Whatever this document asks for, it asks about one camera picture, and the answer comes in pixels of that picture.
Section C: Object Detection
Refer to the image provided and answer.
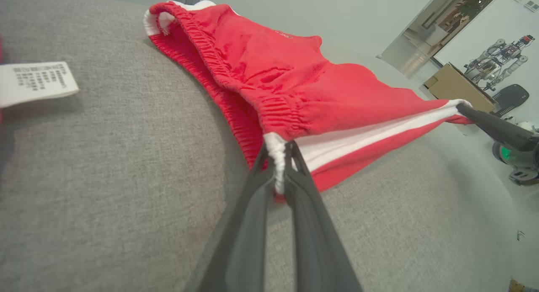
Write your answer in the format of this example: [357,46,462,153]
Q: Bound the brown cardboard box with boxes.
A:
[423,63,498,114]

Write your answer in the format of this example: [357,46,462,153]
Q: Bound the red shorts with white stripes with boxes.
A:
[143,1,474,200]

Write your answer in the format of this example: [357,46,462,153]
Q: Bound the glass window panel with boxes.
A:
[381,0,506,78]

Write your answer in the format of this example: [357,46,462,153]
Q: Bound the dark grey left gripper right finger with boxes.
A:
[283,140,364,292]

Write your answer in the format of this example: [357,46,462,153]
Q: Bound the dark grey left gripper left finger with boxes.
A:
[197,143,276,292]

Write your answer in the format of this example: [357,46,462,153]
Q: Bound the grey robot with red parts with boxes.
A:
[463,35,536,93]

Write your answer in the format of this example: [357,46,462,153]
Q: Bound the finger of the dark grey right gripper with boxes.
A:
[456,103,539,153]

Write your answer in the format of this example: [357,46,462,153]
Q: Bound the red basketball jersey white sleeves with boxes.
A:
[0,35,80,124]

